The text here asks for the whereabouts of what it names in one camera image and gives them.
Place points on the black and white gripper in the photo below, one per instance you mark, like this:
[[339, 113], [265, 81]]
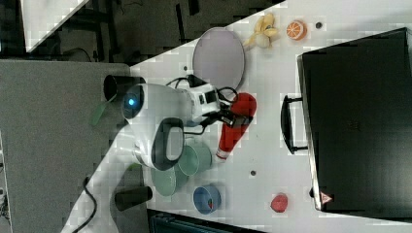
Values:
[[205, 101]]

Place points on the red ketchup tube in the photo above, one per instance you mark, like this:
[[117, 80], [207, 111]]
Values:
[[245, 105]]

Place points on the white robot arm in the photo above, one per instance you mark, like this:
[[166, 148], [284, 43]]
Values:
[[157, 116]]

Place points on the green metal strainer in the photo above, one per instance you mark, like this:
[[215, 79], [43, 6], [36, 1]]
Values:
[[167, 182]]

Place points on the green metal mug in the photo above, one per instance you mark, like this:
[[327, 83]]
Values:
[[196, 158]]

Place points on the grey round plate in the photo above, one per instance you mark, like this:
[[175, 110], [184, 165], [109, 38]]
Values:
[[219, 58]]

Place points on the toy strawberry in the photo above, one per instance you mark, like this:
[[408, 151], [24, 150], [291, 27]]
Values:
[[210, 203]]

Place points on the peeled toy banana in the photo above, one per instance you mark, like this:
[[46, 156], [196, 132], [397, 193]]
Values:
[[264, 32]]

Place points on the red toy fruit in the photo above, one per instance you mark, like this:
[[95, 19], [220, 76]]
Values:
[[279, 203]]

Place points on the green toy pepper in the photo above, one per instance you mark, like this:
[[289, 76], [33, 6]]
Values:
[[133, 166]]

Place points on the toy orange half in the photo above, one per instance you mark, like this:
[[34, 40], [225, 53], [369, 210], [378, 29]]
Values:
[[297, 30]]

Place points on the black utensil holder cup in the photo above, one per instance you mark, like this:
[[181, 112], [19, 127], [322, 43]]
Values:
[[115, 87]]

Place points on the black toaster oven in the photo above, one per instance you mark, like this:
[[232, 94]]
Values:
[[357, 109]]

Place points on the dark blue crate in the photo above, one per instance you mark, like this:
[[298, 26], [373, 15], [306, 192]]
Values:
[[162, 222]]

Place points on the green slotted spatula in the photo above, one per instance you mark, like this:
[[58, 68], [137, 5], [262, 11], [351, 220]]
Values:
[[99, 110]]

